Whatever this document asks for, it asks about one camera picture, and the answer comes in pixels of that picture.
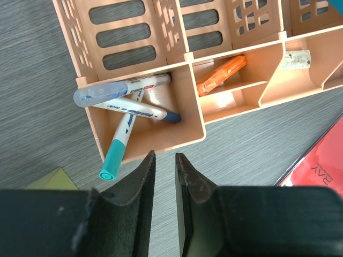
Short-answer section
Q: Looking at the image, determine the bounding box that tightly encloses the white marker pen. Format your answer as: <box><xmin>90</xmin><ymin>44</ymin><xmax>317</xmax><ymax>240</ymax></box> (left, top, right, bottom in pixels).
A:
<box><xmin>94</xmin><ymin>97</ymin><xmax>181</xmax><ymax>123</ymax></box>

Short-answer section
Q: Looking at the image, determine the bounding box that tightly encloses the red A4 folder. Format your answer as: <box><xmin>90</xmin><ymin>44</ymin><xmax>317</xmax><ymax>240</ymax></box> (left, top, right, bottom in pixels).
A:
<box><xmin>274</xmin><ymin>115</ymin><xmax>342</xmax><ymax>194</ymax></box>

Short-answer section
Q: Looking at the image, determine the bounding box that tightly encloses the blue white pen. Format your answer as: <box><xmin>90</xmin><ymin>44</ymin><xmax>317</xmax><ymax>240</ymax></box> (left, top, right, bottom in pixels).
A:
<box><xmin>73</xmin><ymin>73</ymin><xmax>171</xmax><ymax>108</ymax></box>

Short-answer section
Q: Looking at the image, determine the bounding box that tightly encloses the teal A4 folder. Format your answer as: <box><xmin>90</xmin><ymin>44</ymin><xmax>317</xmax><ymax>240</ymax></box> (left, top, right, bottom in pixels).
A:
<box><xmin>328</xmin><ymin>0</ymin><xmax>343</xmax><ymax>16</ymax></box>

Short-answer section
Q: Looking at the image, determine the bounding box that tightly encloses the small white eraser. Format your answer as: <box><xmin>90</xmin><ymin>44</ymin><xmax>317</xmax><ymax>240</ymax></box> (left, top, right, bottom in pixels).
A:
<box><xmin>279</xmin><ymin>50</ymin><xmax>311</xmax><ymax>70</ymax></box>

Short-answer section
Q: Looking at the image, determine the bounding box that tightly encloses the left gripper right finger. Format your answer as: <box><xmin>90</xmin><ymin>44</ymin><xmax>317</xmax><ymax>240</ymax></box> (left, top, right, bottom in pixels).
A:
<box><xmin>175</xmin><ymin>153</ymin><xmax>342</xmax><ymax>256</ymax></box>

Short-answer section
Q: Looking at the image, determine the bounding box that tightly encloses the green metal drawer cabinet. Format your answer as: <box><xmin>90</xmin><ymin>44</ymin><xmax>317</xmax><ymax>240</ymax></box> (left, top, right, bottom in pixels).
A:
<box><xmin>26</xmin><ymin>168</ymin><xmax>78</xmax><ymax>190</ymax></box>

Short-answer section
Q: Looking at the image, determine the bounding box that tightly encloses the teal capped white pen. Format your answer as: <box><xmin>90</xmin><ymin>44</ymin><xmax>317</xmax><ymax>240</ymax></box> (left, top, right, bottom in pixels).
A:
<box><xmin>99</xmin><ymin>90</ymin><xmax>144</xmax><ymax>180</ymax></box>

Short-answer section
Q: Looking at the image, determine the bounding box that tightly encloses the orange plastic file organizer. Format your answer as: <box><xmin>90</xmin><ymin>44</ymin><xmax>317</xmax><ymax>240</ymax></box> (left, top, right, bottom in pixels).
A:
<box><xmin>54</xmin><ymin>1</ymin><xmax>342</xmax><ymax>163</ymax></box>

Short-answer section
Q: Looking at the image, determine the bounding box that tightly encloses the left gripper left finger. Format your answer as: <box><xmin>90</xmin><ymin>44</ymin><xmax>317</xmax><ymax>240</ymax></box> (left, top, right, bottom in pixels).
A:
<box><xmin>1</xmin><ymin>151</ymin><xmax>156</xmax><ymax>256</ymax></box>

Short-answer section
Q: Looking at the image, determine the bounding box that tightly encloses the orange highlighter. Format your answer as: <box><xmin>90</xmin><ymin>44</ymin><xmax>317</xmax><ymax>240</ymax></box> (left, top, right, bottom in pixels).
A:
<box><xmin>197</xmin><ymin>55</ymin><xmax>247</xmax><ymax>97</ymax></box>

